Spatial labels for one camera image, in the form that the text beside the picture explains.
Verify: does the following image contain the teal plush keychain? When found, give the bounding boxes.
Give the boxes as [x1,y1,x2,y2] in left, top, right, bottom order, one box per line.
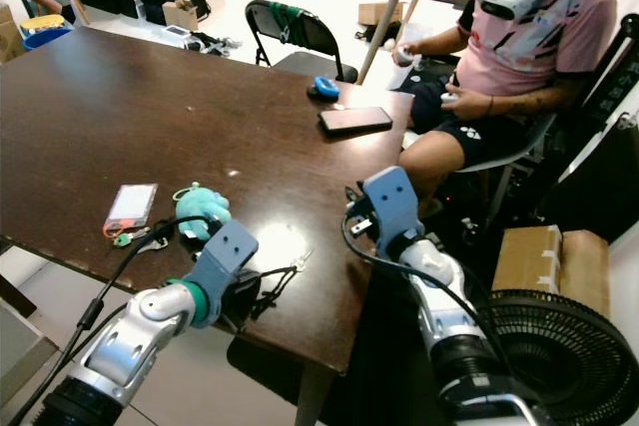
[173,182,234,242]

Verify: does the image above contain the green and orange keys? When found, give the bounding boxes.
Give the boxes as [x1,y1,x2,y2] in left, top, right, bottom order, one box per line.
[103,224,153,248]

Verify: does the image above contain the person's left hand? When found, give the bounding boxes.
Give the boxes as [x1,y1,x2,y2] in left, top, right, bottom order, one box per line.
[439,87,478,115]

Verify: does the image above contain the person's right hand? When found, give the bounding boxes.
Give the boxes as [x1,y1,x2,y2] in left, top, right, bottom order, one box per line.
[393,42,423,71]

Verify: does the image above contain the silver key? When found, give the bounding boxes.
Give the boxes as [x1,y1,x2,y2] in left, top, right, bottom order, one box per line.
[288,249,314,275]

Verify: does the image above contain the black smartphone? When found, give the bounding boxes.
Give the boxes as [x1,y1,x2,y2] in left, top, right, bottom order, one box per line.
[318,107,394,139]

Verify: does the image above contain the clear card holder orange trim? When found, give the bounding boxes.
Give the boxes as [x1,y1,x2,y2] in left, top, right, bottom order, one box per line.
[105,184,160,231]

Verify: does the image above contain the black folding chair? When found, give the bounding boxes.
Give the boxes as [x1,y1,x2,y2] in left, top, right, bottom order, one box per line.
[245,0,360,85]

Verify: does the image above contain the cardboard box with white tape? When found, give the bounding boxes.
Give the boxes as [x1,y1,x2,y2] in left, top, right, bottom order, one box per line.
[492,224,564,295]

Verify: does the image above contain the grey office chair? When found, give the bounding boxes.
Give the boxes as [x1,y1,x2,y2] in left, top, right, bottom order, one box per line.
[479,112,560,232]

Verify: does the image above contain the dark brown wooden table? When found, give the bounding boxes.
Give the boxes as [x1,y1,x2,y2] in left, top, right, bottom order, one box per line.
[0,26,415,426]

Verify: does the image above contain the grey cabinet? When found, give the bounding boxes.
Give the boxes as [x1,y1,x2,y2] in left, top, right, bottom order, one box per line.
[0,301,61,417]

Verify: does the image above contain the plain cardboard box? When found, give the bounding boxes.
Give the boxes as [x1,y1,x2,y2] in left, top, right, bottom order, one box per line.
[559,229,613,317]

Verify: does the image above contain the person in pink shirt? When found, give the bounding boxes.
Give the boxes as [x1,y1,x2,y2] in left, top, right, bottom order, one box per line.
[392,0,622,203]

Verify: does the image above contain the black floor fan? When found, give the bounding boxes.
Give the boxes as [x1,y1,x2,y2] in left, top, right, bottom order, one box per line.
[484,289,639,426]

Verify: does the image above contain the small open cardboard box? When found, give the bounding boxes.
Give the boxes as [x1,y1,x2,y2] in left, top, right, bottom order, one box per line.
[162,0,201,33]

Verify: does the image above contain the large printed cardboard box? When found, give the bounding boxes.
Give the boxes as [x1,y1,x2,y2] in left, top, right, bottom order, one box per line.
[0,5,27,63]

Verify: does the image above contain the blue plastic bin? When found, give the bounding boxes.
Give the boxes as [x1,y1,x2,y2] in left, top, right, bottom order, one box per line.
[20,15,67,51]

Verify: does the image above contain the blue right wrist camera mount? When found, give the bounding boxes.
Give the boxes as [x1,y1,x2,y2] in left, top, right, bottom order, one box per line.
[361,166,423,247]

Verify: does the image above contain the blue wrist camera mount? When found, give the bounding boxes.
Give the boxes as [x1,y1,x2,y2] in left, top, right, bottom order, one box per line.
[185,218,260,325]
[361,166,423,247]

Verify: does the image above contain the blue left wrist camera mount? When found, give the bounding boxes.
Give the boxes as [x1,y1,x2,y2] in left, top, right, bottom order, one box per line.
[185,218,260,325]

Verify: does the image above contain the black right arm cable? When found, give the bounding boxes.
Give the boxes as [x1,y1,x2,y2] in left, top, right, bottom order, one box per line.
[341,216,505,372]

